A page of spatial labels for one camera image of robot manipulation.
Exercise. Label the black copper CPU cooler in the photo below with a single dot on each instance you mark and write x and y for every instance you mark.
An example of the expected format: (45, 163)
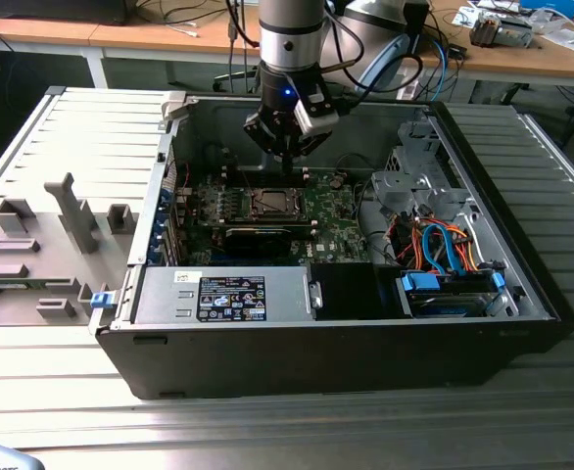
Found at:
(488, 32)

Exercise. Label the grey power supply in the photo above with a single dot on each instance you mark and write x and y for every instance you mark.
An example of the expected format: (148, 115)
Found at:
(169, 294)

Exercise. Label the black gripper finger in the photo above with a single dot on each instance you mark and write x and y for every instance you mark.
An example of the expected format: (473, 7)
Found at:
(311, 144)
(267, 132)

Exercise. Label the hard disk in blue carrier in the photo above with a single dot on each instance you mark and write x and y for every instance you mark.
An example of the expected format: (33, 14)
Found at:
(444, 307)

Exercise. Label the black grey PC case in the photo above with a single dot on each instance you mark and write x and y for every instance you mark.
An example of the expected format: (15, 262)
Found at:
(316, 357)

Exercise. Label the grey parts rack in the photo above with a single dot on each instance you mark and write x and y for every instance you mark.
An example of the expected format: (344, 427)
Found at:
(101, 264)

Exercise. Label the round coin battery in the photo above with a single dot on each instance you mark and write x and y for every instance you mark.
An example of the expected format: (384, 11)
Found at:
(336, 181)

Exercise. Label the clear plastic bag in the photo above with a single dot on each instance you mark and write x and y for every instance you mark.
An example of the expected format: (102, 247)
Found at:
(566, 36)

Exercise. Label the white power strip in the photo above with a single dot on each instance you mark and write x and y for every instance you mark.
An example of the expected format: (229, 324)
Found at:
(408, 88)

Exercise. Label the blue case latch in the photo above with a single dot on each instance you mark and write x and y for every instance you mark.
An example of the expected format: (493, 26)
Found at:
(102, 300)

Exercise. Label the black speaker box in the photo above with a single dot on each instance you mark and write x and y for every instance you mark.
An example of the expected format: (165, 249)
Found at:
(416, 24)

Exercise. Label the black plastic shroud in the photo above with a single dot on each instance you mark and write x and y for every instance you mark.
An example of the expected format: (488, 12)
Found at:
(346, 294)

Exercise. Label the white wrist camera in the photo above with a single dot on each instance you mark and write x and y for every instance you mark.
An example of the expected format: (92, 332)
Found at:
(319, 120)

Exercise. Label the green motherboard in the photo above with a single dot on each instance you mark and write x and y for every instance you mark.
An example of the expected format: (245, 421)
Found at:
(338, 230)

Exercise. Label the CPU socket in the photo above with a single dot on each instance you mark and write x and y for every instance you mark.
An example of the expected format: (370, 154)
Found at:
(277, 214)

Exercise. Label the wooden desk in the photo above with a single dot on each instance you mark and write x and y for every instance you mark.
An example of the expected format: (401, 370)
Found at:
(135, 36)

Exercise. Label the black flat device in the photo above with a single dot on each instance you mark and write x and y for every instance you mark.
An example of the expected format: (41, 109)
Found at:
(57, 12)

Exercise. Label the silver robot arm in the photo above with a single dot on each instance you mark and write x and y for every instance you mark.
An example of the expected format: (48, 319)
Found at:
(292, 44)

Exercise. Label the black graphics card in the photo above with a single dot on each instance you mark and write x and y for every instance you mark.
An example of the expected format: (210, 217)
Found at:
(257, 241)

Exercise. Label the blue box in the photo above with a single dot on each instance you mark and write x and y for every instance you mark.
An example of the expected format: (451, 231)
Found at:
(551, 6)

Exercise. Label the silver green CPU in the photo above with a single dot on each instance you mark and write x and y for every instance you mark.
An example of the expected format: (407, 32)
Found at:
(274, 201)

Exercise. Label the grey metal disk bay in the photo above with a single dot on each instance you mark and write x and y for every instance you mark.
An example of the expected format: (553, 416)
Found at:
(395, 188)

